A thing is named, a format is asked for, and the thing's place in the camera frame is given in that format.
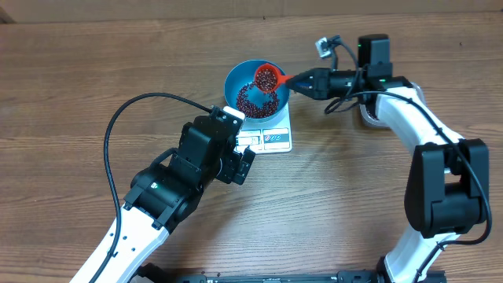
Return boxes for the red beans in scoop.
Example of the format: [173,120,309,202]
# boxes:
[255,68,277,93]

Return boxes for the white digital kitchen scale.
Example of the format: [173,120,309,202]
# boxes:
[235,104,293,154]

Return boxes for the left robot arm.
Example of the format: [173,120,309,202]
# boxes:
[72,106,255,282]

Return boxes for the red measuring scoop blue handle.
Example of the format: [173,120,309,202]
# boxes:
[254,64,292,93]

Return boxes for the clear plastic container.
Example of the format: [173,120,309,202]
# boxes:
[359,82,427,129]

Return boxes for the red beans in bowl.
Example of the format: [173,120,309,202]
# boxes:
[236,83,280,119]

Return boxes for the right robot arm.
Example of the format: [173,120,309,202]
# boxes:
[285,34,492,282]

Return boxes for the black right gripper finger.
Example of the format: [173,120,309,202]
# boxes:
[288,83,314,97]
[285,69,314,85]

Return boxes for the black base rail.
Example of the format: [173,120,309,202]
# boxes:
[133,262,447,283]

